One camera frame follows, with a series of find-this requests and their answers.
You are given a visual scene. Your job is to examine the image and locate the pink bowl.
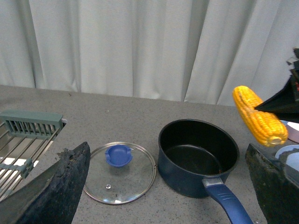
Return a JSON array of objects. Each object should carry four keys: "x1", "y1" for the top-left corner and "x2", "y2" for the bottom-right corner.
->
[{"x1": 286, "y1": 122, "x2": 299, "y2": 143}]

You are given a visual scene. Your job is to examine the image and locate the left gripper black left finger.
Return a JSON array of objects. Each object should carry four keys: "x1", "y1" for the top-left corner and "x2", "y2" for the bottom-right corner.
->
[{"x1": 0, "y1": 142, "x2": 91, "y2": 224}]

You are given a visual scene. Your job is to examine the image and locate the glass pot lid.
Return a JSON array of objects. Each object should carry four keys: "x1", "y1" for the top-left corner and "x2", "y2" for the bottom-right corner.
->
[{"x1": 84, "y1": 142, "x2": 157, "y2": 205}]

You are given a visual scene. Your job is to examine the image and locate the green metal dish rack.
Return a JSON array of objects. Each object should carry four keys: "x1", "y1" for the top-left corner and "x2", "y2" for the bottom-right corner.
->
[{"x1": 0, "y1": 110, "x2": 66, "y2": 200}]

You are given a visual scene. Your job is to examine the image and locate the yellow corn cob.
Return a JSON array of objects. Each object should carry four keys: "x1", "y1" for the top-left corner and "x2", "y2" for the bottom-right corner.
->
[{"x1": 232, "y1": 85, "x2": 288, "y2": 147}]

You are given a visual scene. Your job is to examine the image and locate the dark blue saucepan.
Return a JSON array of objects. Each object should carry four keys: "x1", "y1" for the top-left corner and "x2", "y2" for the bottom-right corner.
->
[{"x1": 158, "y1": 119, "x2": 252, "y2": 224}]

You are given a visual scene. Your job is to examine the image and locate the white curtain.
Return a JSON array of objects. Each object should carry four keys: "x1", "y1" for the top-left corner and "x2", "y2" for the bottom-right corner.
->
[{"x1": 0, "y1": 0, "x2": 299, "y2": 105}]

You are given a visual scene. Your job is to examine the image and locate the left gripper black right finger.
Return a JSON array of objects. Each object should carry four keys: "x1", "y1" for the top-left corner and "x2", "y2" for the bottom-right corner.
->
[{"x1": 245, "y1": 144, "x2": 299, "y2": 224}]

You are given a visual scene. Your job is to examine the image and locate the light blue plate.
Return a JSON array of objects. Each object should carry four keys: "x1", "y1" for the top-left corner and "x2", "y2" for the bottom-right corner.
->
[{"x1": 275, "y1": 145, "x2": 299, "y2": 171}]

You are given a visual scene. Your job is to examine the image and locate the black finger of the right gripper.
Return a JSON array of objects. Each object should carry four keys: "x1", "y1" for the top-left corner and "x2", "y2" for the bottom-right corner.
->
[{"x1": 255, "y1": 76, "x2": 299, "y2": 122}]

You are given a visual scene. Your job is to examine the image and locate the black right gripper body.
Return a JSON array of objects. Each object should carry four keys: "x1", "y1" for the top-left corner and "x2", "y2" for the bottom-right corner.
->
[{"x1": 286, "y1": 48, "x2": 299, "y2": 102}]

